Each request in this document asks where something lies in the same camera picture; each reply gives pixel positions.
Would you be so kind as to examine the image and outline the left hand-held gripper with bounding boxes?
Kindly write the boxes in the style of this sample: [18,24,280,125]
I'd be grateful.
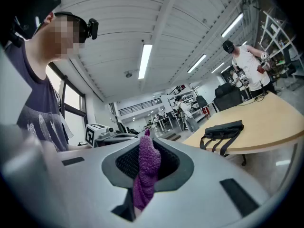
[85,123,118,149]

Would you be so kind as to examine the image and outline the grey harness strap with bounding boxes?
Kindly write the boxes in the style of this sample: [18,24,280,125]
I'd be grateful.
[54,89,75,140]

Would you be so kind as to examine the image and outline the black head-worn camera rig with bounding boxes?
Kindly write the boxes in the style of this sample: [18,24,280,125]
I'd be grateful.
[54,11,99,44]

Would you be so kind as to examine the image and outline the person's left forearm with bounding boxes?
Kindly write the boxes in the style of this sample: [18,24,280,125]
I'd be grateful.
[67,144,93,152]

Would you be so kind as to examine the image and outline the black backpack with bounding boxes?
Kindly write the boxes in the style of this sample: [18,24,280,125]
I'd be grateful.
[199,119,245,157]

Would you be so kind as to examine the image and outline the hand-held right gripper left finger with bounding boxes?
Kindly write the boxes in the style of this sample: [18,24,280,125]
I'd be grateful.
[45,138,143,228]

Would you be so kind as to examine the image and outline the black framed window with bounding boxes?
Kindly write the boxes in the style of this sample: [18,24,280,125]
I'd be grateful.
[45,62,88,147]

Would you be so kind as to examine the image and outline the black shoulder-mounted box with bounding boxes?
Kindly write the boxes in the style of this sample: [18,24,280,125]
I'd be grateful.
[0,0,62,48]

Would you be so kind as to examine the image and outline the person's head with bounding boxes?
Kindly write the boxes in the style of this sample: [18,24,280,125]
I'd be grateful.
[35,11,86,63]

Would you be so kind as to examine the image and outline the purple cloth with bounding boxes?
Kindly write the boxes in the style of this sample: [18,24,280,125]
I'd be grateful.
[133,128,162,211]

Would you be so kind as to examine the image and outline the person's dark printed t-shirt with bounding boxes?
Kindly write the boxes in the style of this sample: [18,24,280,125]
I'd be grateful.
[4,40,73,153]

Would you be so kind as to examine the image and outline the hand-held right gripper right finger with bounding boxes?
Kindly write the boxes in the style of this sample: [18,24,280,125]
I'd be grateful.
[137,138,271,228]

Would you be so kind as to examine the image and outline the black office chair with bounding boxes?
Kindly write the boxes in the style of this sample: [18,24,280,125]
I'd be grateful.
[213,83,244,112]

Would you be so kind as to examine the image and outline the ceiling strip lights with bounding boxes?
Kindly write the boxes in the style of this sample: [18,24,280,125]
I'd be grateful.
[138,0,248,80]

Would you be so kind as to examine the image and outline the white shelving rack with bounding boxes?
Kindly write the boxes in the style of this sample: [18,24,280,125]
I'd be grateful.
[257,9,304,65]

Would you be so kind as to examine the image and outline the black balcony railing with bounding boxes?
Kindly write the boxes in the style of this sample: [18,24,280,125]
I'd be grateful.
[118,97,162,116]

